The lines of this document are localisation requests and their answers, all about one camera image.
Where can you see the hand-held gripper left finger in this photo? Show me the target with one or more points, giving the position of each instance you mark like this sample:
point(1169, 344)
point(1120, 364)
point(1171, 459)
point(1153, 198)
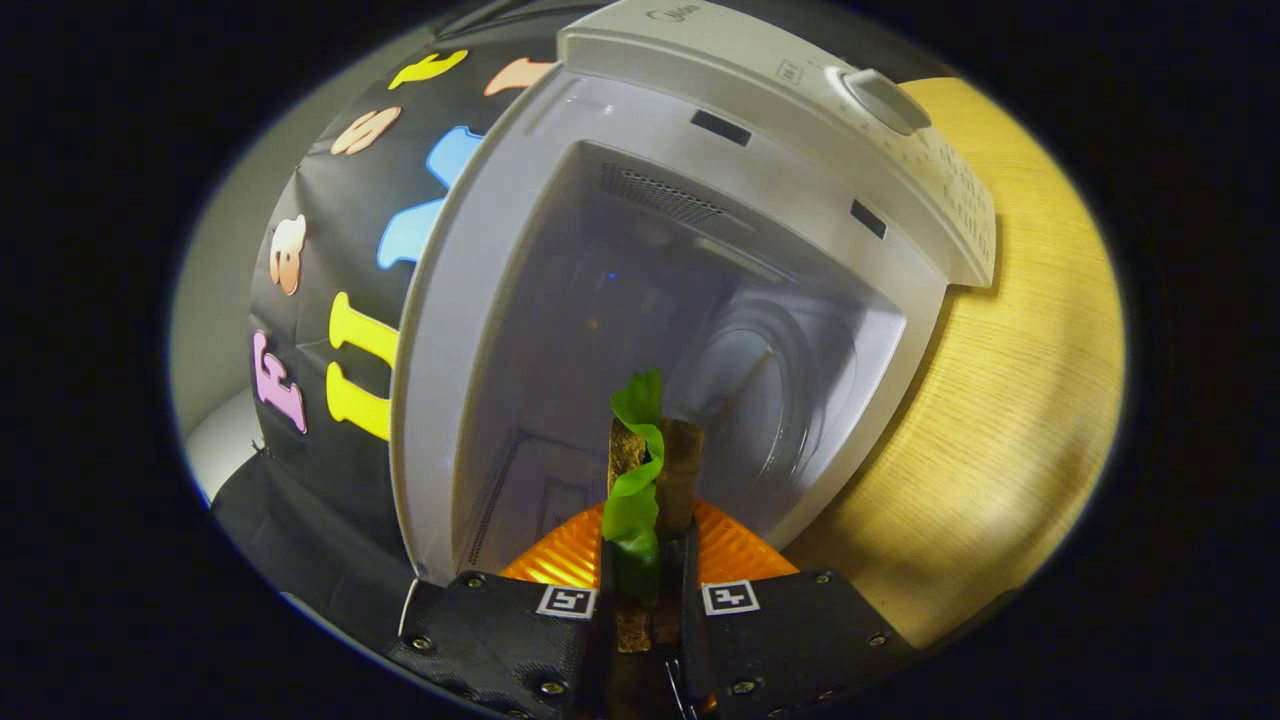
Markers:
point(606, 640)

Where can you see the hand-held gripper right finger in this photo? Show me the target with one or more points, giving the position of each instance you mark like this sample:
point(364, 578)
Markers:
point(690, 620)

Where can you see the lettuce sandwich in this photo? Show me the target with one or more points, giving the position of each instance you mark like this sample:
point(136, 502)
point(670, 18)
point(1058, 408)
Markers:
point(680, 470)

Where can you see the white microwave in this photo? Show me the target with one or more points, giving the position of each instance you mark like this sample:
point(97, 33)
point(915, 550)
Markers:
point(480, 300)

